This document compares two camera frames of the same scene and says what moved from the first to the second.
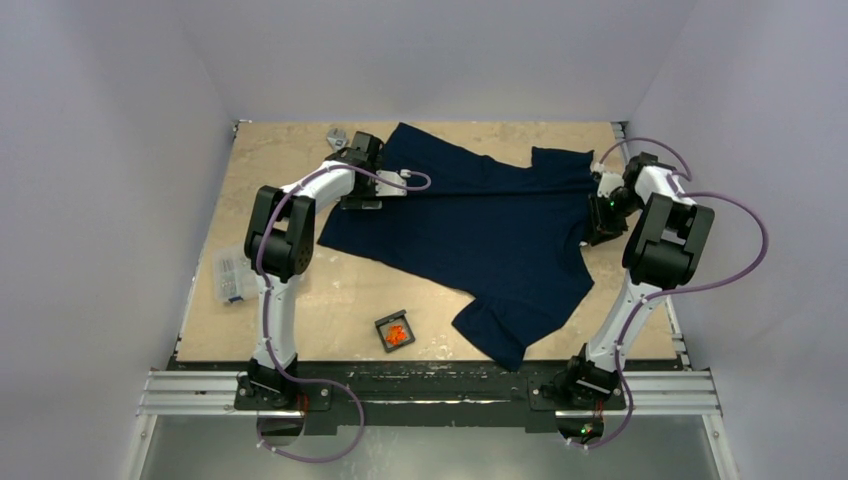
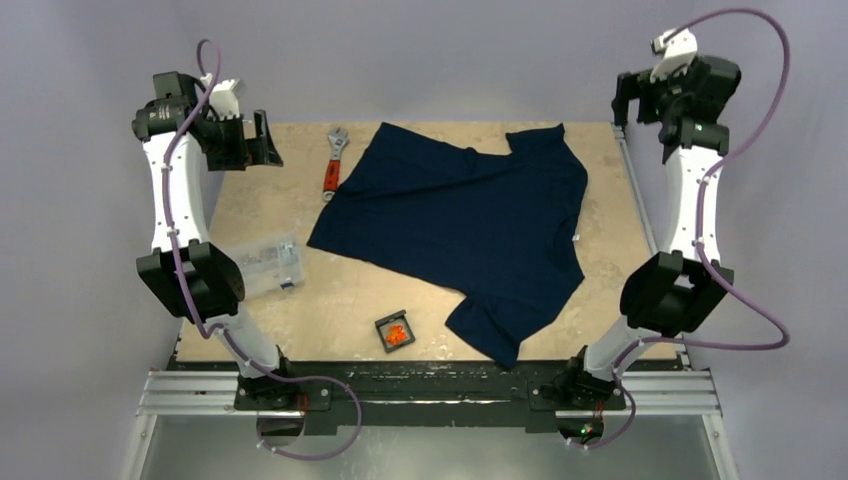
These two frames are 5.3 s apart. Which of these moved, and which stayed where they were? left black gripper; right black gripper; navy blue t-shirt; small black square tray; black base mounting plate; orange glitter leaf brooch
Moved: right black gripper; left black gripper
Stayed: navy blue t-shirt; orange glitter leaf brooch; black base mounting plate; small black square tray
